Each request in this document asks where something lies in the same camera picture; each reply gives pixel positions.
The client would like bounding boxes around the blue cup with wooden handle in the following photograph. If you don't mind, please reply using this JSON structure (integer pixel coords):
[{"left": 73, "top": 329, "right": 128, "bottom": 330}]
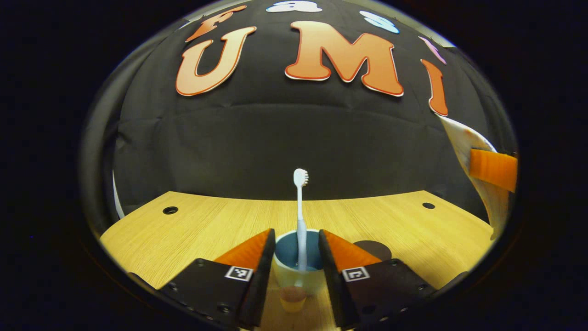
[{"left": 272, "top": 229, "right": 328, "bottom": 313}]

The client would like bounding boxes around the wooden desktop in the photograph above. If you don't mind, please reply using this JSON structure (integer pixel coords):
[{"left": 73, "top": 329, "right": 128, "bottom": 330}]
[{"left": 100, "top": 190, "right": 494, "bottom": 331}]

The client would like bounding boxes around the white toothpaste tube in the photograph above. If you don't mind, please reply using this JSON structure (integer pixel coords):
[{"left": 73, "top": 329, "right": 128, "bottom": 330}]
[{"left": 439, "top": 115, "right": 510, "bottom": 240}]

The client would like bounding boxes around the black backdrop cloth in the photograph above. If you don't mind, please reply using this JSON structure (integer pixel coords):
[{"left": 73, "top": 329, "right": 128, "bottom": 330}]
[{"left": 80, "top": 0, "right": 517, "bottom": 240}]

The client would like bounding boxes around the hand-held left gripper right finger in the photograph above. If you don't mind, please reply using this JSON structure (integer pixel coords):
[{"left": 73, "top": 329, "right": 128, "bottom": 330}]
[{"left": 318, "top": 229, "right": 437, "bottom": 328}]

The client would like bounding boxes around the white toothbrush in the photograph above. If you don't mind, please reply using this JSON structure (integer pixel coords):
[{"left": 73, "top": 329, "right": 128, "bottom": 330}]
[{"left": 293, "top": 168, "right": 309, "bottom": 288}]

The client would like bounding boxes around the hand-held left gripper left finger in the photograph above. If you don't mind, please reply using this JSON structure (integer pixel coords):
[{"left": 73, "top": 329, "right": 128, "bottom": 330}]
[{"left": 158, "top": 228, "right": 276, "bottom": 329}]

